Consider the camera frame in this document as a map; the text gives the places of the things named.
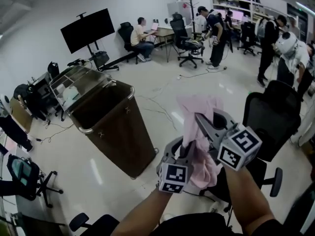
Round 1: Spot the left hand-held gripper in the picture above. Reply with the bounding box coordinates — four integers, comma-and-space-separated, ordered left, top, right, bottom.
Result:
156, 136, 195, 195

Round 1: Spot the person's right forearm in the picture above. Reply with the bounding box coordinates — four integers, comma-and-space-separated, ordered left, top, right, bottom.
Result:
223, 166, 276, 236

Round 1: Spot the black bag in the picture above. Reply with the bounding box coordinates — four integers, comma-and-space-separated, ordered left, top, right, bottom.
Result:
94, 50, 110, 68

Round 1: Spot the black floor cable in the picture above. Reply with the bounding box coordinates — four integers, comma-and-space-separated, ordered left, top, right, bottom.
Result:
31, 121, 74, 144

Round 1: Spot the person's black clothing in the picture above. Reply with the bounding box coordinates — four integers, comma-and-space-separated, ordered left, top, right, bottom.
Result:
150, 212, 315, 236

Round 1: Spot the pink cloth garment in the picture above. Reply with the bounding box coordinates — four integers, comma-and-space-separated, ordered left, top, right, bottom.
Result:
176, 94, 225, 189

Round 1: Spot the white wall shelf unit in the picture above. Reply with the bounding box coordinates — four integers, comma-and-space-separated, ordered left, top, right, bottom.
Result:
211, 0, 288, 30

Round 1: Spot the brown laundry hamper cart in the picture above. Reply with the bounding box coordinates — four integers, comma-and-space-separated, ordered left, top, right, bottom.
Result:
48, 65, 159, 180

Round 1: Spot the person's left forearm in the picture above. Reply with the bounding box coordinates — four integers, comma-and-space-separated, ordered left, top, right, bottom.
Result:
112, 189, 173, 236

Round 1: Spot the large black mesh office chair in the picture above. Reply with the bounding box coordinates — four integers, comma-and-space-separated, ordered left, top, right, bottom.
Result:
199, 79, 303, 213

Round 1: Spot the brown cardboard box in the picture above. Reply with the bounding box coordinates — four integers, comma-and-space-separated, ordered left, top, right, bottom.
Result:
9, 98, 34, 134

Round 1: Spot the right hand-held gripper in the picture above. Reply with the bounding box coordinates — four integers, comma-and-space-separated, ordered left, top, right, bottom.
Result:
194, 108, 263, 173

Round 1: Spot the wooden desk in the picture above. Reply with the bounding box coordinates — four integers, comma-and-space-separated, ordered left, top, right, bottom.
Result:
145, 25, 184, 63

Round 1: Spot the white bag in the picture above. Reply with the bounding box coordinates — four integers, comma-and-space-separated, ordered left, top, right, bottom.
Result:
56, 84, 81, 108

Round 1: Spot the brown coat rack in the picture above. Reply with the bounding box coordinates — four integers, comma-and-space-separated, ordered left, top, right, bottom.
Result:
183, 0, 200, 34

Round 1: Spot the black monitor on stand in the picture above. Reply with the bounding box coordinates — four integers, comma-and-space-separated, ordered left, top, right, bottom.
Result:
60, 8, 121, 72

